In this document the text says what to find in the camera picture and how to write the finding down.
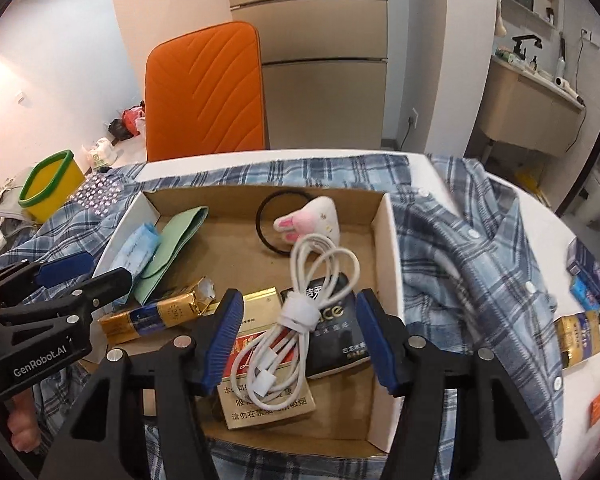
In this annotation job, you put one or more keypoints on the beige vanity cabinet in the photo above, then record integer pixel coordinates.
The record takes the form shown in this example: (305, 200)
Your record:
(530, 110)

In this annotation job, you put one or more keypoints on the bathroom wall socket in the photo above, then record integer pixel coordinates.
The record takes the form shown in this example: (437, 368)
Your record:
(590, 36)

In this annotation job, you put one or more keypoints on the gold blue pack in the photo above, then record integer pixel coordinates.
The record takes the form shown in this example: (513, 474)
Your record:
(577, 340)
(150, 317)

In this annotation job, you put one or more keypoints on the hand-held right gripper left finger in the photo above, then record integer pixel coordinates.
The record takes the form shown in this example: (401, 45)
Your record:
(222, 340)

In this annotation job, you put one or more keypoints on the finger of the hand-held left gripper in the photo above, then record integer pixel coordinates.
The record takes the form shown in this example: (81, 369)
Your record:
(107, 285)
(62, 269)

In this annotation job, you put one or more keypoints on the low wall socket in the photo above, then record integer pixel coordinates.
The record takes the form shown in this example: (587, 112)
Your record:
(413, 119)

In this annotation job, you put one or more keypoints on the yellow container green rim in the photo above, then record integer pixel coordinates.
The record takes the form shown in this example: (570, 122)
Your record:
(55, 197)

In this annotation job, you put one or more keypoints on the wall switch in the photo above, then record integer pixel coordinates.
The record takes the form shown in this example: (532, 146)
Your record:
(22, 97)

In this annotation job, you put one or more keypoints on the black faucet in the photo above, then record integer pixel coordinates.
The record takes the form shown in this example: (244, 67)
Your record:
(522, 42)

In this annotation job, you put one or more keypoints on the dark bag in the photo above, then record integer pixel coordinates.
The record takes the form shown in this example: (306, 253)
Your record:
(117, 127)

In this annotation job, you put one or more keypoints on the person's left hand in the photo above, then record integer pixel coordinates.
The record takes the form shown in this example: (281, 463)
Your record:
(22, 425)

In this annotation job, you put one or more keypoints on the white hair dryer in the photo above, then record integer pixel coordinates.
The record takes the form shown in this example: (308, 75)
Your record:
(565, 85)

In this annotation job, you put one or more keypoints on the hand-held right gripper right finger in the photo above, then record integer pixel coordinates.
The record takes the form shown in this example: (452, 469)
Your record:
(375, 340)

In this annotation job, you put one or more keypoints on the beige refrigerator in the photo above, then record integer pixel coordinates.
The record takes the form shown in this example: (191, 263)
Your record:
(320, 30)

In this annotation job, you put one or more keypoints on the blue tissue pack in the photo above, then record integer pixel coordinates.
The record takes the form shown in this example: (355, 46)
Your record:
(137, 255)

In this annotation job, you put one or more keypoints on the orange padded chair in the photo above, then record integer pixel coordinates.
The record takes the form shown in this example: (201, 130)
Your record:
(205, 95)

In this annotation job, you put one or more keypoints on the shallow cardboard box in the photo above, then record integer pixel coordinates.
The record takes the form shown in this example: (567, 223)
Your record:
(345, 405)

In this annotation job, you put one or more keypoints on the green pouch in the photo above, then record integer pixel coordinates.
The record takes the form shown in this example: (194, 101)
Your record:
(175, 240)

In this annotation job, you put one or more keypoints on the black pack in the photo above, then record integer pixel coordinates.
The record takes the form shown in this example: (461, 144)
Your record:
(337, 330)

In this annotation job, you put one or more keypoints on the red gold cigarette pack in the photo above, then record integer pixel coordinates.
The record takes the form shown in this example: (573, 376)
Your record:
(290, 410)

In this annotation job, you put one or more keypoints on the red plastic bag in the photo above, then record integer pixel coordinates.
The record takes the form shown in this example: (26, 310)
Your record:
(131, 119)

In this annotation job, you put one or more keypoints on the dark blue small box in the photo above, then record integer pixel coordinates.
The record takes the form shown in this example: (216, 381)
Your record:
(587, 265)

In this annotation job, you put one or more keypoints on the rhinestone sheet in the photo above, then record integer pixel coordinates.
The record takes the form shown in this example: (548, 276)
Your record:
(100, 197)

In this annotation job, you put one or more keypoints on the white plastic bag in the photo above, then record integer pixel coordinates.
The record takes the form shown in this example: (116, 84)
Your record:
(100, 152)

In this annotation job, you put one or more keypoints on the yellow floor items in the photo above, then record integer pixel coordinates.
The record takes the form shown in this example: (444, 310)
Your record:
(527, 180)

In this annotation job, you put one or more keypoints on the blue plaid shirt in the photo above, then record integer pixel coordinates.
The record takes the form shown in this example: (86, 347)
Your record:
(460, 260)

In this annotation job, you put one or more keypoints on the light blue small pack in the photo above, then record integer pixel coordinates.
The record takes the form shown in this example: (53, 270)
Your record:
(585, 294)

